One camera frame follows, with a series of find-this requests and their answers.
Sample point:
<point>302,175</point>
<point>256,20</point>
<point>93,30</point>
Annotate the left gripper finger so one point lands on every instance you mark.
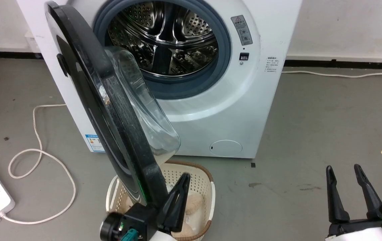
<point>176,207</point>

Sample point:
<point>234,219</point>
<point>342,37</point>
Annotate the stainless steel washer drum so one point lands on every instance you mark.
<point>167,36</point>

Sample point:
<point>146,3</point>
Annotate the grey warning sticker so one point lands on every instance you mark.
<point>242,30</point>

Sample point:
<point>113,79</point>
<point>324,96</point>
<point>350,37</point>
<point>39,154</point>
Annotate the white front-load washing machine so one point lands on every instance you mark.
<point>241,110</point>

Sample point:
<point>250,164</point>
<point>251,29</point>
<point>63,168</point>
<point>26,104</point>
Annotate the beige plush toy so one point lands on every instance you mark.
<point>195,203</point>

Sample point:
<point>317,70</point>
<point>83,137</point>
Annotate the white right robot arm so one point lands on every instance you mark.
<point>361,236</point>

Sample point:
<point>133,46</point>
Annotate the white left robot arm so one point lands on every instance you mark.
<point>162,237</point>

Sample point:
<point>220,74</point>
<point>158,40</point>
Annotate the grey rubber door gasket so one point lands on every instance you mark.
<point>222,50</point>

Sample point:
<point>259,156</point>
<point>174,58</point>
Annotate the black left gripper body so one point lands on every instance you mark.
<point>139,221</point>

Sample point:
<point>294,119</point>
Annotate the blue energy label sticker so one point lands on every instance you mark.
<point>93,143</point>

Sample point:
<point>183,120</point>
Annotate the round white filter cover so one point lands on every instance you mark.
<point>226,148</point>

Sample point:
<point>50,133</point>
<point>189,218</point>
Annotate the black round glass washer door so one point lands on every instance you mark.
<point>110,110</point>

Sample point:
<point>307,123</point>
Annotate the white perforated laundry basket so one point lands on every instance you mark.
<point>201,182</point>

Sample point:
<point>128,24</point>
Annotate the black door latch socket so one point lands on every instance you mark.
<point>244,56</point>

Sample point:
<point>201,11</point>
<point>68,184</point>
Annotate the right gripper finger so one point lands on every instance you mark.
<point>370,197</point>
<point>336,201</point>

